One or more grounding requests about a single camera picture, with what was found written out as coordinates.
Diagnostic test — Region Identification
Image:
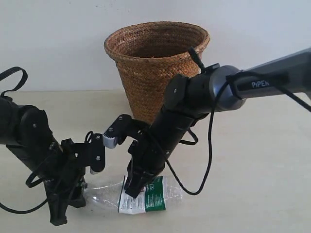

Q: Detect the brown woven wicker basket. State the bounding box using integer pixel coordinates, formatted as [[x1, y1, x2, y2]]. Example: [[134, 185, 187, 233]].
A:
[[104, 21, 210, 124]]

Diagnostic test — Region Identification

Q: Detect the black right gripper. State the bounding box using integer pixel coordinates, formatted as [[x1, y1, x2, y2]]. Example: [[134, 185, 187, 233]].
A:
[[124, 139, 170, 198]]

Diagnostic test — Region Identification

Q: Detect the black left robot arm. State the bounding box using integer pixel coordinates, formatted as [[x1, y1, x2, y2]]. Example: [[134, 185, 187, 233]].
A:
[[0, 97, 85, 226]]

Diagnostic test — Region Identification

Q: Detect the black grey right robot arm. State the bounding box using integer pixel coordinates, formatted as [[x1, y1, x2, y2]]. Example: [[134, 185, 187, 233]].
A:
[[125, 49, 311, 198]]

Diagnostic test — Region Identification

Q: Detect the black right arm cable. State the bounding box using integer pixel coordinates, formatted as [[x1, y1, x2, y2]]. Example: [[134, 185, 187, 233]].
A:
[[143, 47, 311, 195]]

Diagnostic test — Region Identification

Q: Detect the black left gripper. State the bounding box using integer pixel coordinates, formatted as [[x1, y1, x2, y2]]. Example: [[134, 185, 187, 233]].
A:
[[36, 139, 86, 218]]

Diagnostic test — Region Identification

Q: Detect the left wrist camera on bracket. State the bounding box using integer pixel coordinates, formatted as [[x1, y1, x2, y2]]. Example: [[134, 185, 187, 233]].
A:
[[71, 131, 106, 175]]

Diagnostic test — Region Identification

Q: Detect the clear plastic bottle green label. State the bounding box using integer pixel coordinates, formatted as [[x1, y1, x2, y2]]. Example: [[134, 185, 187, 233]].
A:
[[84, 176, 183, 215]]

